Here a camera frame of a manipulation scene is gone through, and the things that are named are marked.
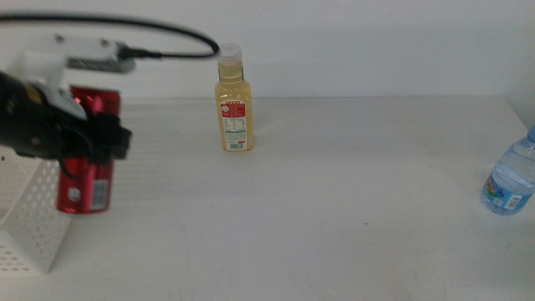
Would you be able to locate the red soda can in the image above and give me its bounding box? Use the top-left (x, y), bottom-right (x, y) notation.
top-left (56, 85), bottom-right (122, 216)

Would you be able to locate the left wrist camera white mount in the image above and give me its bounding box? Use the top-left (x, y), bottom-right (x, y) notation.
top-left (8, 33), bottom-right (137, 122)

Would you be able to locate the blue-capped water bottle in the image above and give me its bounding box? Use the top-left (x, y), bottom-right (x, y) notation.
top-left (480, 124), bottom-right (535, 217)

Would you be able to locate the yellow juice bottle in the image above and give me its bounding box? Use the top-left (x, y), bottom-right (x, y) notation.
top-left (214, 42), bottom-right (255, 153)

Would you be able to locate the white perforated plastic basket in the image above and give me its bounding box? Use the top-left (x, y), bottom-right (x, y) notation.
top-left (0, 154), bottom-right (73, 275)

